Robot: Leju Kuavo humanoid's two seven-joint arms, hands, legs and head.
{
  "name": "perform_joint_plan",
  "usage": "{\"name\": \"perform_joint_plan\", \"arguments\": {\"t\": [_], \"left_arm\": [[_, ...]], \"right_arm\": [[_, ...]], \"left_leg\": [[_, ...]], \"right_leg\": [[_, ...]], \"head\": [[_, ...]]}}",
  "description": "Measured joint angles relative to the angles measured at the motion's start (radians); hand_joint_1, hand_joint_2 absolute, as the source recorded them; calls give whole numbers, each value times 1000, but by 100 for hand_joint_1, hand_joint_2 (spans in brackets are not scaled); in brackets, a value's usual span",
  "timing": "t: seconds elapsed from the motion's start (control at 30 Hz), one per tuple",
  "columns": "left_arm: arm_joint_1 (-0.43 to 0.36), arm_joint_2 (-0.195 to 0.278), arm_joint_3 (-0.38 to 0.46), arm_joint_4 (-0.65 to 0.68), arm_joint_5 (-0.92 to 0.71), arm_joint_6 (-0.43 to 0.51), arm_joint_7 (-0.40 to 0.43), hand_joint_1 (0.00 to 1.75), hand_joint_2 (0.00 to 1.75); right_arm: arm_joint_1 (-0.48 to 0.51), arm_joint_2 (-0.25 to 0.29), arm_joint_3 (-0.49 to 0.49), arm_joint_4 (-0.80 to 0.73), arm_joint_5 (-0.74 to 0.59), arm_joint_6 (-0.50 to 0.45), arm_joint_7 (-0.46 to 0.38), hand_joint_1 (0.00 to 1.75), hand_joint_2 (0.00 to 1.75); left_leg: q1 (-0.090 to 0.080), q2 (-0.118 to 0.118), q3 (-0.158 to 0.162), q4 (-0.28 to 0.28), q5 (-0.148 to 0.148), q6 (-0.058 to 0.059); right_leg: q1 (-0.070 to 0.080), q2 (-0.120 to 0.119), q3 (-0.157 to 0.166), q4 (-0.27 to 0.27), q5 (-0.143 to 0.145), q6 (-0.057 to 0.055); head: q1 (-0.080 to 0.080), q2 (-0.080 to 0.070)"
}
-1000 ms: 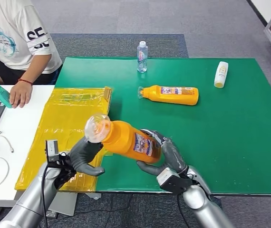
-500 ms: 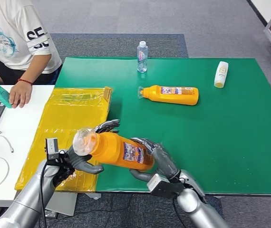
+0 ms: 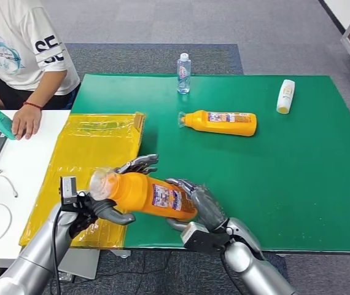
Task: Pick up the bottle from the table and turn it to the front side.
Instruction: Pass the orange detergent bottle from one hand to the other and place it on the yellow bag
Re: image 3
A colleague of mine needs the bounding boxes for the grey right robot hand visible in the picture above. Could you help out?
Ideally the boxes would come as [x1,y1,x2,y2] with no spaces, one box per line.
[165,177,230,234]

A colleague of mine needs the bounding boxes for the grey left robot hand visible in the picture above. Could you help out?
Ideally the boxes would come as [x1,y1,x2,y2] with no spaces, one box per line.
[69,153,160,240]

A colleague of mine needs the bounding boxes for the person's left hand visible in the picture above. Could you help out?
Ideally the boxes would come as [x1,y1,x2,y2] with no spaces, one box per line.
[11,104,43,141]

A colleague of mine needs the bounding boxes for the orange bottle with plastic-wrapped cap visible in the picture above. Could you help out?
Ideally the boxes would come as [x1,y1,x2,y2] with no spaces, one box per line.
[89,167,198,223]
[178,109,258,138]

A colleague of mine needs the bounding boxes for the clear water bottle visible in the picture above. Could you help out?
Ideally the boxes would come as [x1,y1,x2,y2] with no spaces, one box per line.
[176,52,192,95]

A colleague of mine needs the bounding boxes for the white lotion bottle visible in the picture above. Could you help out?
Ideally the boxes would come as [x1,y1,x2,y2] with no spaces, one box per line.
[276,79,295,115]

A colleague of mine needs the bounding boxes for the green table mat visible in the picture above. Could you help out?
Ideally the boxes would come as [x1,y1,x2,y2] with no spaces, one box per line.
[70,73,350,253]

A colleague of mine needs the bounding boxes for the yellow plastic bag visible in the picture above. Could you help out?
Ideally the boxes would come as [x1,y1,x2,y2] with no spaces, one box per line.
[19,111,146,250]

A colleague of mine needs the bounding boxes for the person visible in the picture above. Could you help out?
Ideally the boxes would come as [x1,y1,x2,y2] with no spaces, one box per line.
[0,0,81,141]

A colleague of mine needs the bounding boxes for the power strip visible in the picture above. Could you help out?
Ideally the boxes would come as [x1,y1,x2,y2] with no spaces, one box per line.
[55,272,75,284]

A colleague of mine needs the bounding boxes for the red bracelet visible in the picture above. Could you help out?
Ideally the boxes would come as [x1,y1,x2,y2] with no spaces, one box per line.
[22,101,44,111]

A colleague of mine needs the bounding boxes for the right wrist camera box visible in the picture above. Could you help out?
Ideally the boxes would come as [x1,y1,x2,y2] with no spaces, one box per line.
[180,221,232,254]

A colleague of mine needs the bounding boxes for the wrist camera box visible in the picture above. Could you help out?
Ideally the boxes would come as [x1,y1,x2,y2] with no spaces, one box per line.
[59,176,78,213]
[180,221,232,254]

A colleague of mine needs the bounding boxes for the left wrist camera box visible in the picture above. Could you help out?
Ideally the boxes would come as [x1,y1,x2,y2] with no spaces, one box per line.
[59,176,78,213]

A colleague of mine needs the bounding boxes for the grey table base plate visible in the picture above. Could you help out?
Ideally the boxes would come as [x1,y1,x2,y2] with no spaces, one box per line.
[56,248,101,281]

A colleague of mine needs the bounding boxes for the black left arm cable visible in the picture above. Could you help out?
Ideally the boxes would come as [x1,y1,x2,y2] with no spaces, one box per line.
[51,203,63,295]

